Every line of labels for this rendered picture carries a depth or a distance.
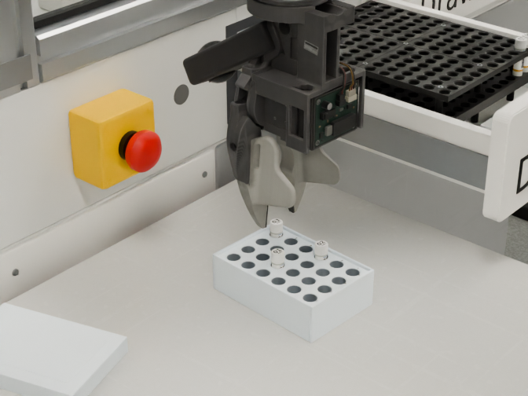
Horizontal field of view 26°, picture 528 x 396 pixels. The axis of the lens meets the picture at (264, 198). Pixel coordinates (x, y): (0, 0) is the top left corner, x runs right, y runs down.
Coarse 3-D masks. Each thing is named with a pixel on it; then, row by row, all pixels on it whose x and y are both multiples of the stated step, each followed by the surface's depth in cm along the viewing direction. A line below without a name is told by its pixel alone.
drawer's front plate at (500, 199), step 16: (496, 112) 102; (512, 112) 101; (496, 128) 102; (512, 128) 102; (496, 144) 103; (512, 144) 103; (496, 160) 103; (512, 160) 104; (496, 176) 104; (512, 176) 105; (496, 192) 105; (512, 192) 106; (496, 208) 105; (512, 208) 107
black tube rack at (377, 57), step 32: (352, 32) 127; (384, 32) 126; (416, 32) 127; (448, 32) 126; (480, 32) 126; (352, 64) 119; (384, 64) 118; (416, 64) 118; (448, 64) 118; (480, 64) 118; (416, 96) 119; (480, 96) 119; (512, 96) 125
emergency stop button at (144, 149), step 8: (136, 136) 105; (144, 136) 105; (152, 136) 106; (128, 144) 105; (136, 144) 105; (144, 144) 105; (152, 144) 106; (160, 144) 107; (128, 152) 105; (136, 152) 105; (144, 152) 105; (152, 152) 106; (160, 152) 107; (128, 160) 105; (136, 160) 105; (144, 160) 106; (152, 160) 106; (136, 168) 106; (144, 168) 106
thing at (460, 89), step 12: (492, 60) 119; (504, 60) 119; (516, 60) 120; (468, 72) 116; (480, 72) 116; (492, 72) 117; (456, 84) 115; (468, 84) 114; (432, 96) 112; (444, 96) 112; (456, 96) 112
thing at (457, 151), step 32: (352, 0) 138; (384, 0) 137; (512, 32) 128; (384, 96) 113; (384, 128) 113; (416, 128) 110; (448, 128) 108; (480, 128) 106; (416, 160) 112; (448, 160) 109; (480, 160) 106
